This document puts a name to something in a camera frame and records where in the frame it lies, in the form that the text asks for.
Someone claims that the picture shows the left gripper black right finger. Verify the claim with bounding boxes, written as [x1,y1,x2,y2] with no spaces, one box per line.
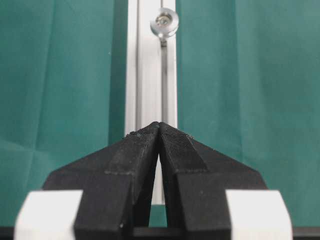
[158,122,266,240]

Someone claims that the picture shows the aluminium extrusion rail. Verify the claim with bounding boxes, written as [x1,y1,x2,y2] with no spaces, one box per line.
[124,0,179,207]

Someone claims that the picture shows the left silver pulley shaft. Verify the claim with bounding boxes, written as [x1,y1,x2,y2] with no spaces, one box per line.
[150,7,179,47]

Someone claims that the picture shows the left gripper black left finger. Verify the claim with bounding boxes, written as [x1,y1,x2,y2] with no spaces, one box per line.
[42,122,160,240]

